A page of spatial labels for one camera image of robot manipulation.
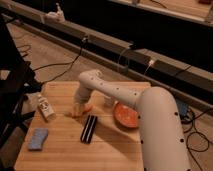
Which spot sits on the white object on rail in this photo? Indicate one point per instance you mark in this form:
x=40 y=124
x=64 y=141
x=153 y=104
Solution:
x=58 y=15

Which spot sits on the orange ceramic bowl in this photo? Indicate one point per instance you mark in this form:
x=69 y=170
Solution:
x=125 y=115

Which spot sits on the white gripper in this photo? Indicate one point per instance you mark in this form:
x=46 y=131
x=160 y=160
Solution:
x=77 y=110

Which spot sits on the blue sponge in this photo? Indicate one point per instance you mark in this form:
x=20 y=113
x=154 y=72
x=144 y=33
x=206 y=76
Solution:
x=38 y=138

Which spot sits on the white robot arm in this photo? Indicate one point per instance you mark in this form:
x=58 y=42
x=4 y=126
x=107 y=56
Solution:
x=162 y=138

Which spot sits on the white glue bottle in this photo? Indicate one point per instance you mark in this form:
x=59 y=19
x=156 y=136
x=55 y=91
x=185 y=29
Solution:
x=45 y=108

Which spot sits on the grey metal rail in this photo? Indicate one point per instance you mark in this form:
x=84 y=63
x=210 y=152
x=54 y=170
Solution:
x=166 y=49

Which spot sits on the blue box on floor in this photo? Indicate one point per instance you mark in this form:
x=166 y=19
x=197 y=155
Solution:
x=182 y=108

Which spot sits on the black chair frame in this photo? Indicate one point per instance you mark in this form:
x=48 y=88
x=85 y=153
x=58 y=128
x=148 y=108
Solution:
x=13 y=89

